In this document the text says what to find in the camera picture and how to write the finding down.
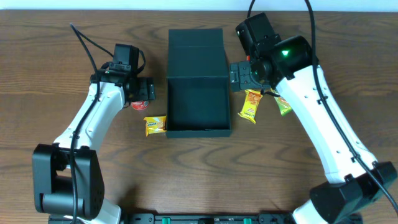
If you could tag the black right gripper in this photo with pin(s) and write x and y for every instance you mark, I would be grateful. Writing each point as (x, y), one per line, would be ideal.
(237, 76)

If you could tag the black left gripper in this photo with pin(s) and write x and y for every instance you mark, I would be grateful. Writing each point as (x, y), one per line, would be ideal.
(147, 89)

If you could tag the red Pringles can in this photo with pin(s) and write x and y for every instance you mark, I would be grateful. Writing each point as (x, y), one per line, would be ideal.
(139, 105)

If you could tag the green yellow snack packet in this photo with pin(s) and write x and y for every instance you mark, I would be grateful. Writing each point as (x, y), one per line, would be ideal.
(283, 105)

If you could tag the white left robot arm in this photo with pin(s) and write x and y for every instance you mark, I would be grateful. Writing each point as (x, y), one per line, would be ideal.
(67, 178)

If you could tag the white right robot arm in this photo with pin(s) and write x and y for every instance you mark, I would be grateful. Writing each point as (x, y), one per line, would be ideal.
(354, 177)

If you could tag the yellow peanut butter biscuit packet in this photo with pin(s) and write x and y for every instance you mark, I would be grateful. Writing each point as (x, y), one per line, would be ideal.
(251, 103)

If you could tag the yellow almond biscuit packet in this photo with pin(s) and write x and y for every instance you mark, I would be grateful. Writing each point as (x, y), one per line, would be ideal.
(155, 124)

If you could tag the black open box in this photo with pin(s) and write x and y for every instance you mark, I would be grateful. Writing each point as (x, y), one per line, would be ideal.
(197, 85)

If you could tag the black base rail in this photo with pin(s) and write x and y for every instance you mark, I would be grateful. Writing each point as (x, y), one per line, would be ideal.
(264, 218)

